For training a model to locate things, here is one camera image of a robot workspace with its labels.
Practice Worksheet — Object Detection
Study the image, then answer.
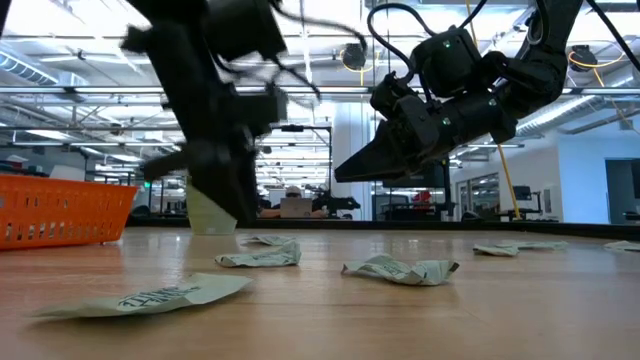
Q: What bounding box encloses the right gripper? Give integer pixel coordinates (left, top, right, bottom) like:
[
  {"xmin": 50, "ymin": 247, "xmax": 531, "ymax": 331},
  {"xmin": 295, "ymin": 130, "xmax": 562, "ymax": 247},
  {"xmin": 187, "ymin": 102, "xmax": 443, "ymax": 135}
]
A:
[{"xmin": 333, "ymin": 74, "xmax": 519, "ymax": 184}]

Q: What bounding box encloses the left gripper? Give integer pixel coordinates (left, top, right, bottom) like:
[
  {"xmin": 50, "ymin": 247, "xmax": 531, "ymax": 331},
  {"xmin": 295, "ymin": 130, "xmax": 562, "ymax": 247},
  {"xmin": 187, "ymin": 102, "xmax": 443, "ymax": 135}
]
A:
[{"xmin": 122, "ymin": 19, "xmax": 289, "ymax": 227}]

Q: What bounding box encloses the green ceramic mug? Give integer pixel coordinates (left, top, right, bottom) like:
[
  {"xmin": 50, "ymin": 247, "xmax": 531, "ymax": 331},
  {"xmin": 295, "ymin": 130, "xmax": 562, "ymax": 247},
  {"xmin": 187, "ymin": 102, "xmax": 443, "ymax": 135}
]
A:
[{"xmin": 185, "ymin": 179, "xmax": 239, "ymax": 236}]

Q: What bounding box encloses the person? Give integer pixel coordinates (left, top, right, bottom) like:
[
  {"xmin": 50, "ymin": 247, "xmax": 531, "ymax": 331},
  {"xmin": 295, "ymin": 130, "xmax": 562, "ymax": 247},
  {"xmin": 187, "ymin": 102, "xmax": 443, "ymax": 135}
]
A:
[{"xmin": 258, "ymin": 185, "xmax": 329, "ymax": 220}]

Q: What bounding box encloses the grey laptop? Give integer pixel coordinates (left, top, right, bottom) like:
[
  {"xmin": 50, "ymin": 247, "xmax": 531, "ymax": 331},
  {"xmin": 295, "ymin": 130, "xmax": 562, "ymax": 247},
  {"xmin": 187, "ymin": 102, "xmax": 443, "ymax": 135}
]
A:
[{"xmin": 279, "ymin": 197, "xmax": 314, "ymax": 220}]

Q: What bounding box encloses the white box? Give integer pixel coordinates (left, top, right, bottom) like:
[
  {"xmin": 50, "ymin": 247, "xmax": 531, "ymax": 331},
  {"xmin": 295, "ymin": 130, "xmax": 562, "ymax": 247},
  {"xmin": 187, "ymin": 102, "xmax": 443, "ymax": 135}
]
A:
[{"xmin": 48, "ymin": 164, "xmax": 87, "ymax": 183}]

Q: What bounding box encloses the orange plastic basket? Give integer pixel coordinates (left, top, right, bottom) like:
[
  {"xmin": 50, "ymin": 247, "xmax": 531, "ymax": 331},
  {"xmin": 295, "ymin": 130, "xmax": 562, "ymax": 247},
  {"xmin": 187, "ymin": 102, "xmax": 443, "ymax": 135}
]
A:
[{"xmin": 0, "ymin": 173, "xmax": 140, "ymax": 251}]

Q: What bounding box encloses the background black station frame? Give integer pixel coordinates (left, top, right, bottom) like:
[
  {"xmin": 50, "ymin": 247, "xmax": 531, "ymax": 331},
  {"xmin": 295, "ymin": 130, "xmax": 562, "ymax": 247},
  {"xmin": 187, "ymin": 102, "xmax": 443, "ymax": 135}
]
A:
[{"xmin": 252, "ymin": 123, "xmax": 335, "ymax": 201}]

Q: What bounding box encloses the black ceiling cord reel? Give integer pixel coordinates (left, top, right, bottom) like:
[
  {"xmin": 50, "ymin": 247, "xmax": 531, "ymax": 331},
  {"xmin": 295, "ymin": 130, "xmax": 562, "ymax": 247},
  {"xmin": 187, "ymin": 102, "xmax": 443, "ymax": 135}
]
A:
[
  {"xmin": 339, "ymin": 42, "xmax": 372, "ymax": 74},
  {"xmin": 567, "ymin": 43, "xmax": 626, "ymax": 71}
]

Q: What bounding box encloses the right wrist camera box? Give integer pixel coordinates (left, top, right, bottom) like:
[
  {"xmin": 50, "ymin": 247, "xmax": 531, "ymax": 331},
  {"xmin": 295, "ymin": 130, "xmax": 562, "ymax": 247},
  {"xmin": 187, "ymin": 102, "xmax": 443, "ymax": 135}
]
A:
[{"xmin": 409, "ymin": 25, "xmax": 485, "ymax": 99}]

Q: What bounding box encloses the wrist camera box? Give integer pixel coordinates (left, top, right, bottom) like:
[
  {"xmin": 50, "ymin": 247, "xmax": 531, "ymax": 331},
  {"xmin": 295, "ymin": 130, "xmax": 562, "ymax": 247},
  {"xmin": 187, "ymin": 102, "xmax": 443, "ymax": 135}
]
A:
[
  {"xmin": 409, "ymin": 25, "xmax": 485, "ymax": 99},
  {"xmin": 204, "ymin": 0, "xmax": 289, "ymax": 64}
]

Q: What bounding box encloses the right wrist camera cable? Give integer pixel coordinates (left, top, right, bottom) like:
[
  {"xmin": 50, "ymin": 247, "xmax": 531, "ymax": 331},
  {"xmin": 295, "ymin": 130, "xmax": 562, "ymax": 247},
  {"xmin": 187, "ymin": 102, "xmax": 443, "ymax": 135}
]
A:
[{"xmin": 366, "ymin": 0, "xmax": 489, "ymax": 71}]

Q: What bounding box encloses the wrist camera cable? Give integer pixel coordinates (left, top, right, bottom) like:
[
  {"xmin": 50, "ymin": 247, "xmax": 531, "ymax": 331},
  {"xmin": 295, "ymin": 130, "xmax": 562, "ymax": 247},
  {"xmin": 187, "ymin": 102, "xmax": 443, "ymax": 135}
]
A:
[
  {"xmin": 269, "ymin": 0, "xmax": 370, "ymax": 101},
  {"xmin": 366, "ymin": 0, "xmax": 489, "ymax": 71}
]

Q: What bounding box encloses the yellow hanging cord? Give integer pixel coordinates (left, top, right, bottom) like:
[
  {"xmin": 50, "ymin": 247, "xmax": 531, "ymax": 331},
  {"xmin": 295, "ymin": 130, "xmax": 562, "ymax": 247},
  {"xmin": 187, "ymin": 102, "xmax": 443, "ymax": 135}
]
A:
[{"xmin": 494, "ymin": 143, "xmax": 524, "ymax": 221}]

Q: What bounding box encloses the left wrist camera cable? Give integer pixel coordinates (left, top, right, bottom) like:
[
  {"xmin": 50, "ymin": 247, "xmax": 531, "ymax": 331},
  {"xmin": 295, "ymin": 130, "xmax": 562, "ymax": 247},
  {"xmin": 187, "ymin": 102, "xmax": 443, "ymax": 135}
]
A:
[{"xmin": 269, "ymin": 0, "xmax": 370, "ymax": 101}]

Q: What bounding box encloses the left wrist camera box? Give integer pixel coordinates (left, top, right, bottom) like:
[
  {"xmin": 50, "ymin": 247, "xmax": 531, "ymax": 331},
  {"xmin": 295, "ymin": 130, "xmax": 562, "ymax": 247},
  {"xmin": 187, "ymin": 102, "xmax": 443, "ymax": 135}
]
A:
[{"xmin": 204, "ymin": 0, "xmax": 289, "ymax": 64}]

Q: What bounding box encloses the silver ventilation duct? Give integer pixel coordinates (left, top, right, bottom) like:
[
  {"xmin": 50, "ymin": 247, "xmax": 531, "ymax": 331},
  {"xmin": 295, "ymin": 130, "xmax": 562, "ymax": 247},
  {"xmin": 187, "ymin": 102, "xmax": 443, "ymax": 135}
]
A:
[
  {"xmin": 514, "ymin": 93, "xmax": 601, "ymax": 137},
  {"xmin": 0, "ymin": 49, "xmax": 61, "ymax": 87}
]

